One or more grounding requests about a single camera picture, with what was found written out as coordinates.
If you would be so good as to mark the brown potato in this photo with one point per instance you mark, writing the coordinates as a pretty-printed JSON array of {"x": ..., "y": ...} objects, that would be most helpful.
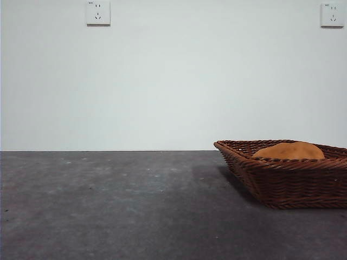
[{"x": 290, "y": 151}]

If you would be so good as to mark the brown woven wicker basket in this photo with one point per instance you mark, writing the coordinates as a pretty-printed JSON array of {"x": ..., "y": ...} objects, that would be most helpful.
[{"x": 292, "y": 184}]

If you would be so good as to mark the white wall socket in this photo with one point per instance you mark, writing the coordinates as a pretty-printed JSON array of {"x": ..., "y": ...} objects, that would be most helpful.
[
  {"x": 98, "y": 13},
  {"x": 332, "y": 15}
]

